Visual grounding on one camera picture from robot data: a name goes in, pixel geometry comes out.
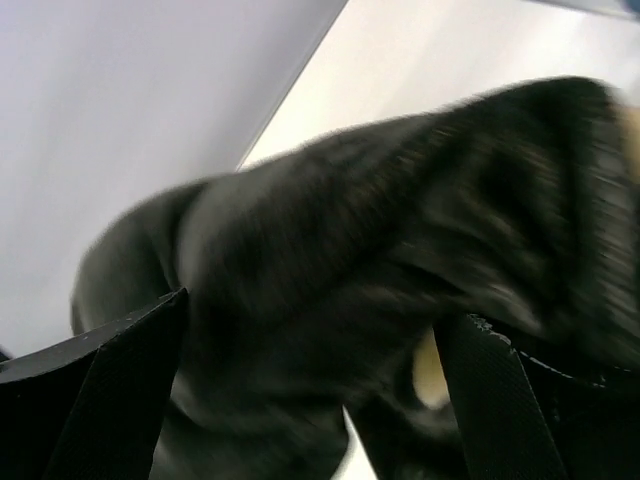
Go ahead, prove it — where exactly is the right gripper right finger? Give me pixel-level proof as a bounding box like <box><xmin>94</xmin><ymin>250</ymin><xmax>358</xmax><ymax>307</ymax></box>
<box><xmin>434</xmin><ymin>314</ymin><xmax>639</xmax><ymax>480</ymax></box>

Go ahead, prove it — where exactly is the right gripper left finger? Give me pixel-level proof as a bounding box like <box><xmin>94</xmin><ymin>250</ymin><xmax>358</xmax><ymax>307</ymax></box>
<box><xmin>1</xmin><ymin>290</ymin><xmax>188</xmax><ymax>480</ymax></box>

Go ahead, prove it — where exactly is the black floral plush pillowcase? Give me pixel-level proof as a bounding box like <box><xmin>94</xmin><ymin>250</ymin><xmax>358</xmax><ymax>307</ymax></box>
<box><xmin>71</xmin><ymin>76</ymin><xmax>639</xmax><ymax>479</ymax></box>

